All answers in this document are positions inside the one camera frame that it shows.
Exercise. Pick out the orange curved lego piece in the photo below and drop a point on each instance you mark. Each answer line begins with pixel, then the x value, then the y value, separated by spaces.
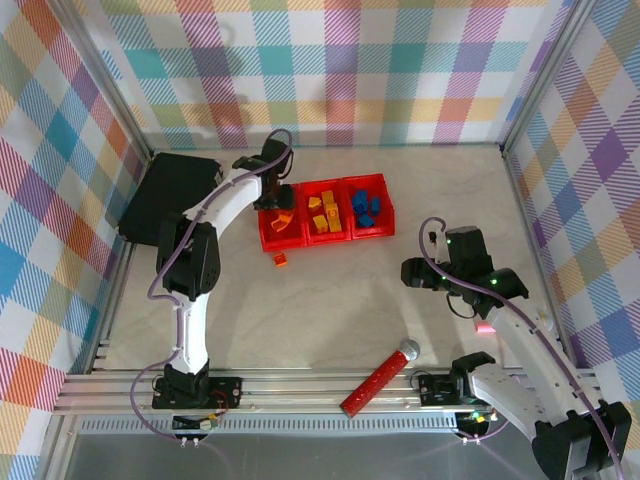
pixel 285 218

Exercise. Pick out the yellow curved lego brick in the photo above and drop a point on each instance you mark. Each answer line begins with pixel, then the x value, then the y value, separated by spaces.
pixel 314 202

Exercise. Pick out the small orange square lego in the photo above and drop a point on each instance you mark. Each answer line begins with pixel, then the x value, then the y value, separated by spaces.
pixel 280 259

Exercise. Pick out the blue lego brick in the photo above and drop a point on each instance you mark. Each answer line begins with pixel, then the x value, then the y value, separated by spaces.
pixel 375 204
pixel 366 221
pixel 356 206
pixel 360 196

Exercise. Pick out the pink toy microphone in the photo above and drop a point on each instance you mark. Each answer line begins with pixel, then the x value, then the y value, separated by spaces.
pixel 484 328

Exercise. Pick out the red glitter toy microphone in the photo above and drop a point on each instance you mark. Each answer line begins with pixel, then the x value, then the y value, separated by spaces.
pixel 375 380

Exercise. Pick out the small circuit board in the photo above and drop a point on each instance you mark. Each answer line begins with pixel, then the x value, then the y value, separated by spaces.
pixel 475 417
pixel 209 424

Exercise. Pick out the aluminium side rail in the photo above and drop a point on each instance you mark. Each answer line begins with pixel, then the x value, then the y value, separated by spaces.
pixel 533 250
pixel 120 270

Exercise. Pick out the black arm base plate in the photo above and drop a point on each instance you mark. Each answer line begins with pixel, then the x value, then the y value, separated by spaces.
pixel 435 390
pixel 227 392

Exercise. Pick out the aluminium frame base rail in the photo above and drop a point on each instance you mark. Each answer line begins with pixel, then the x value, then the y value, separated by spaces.
pixel 310 387

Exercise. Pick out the aluminium frame post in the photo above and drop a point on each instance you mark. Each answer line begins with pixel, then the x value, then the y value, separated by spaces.
pixel 543 75
pixel 110 75

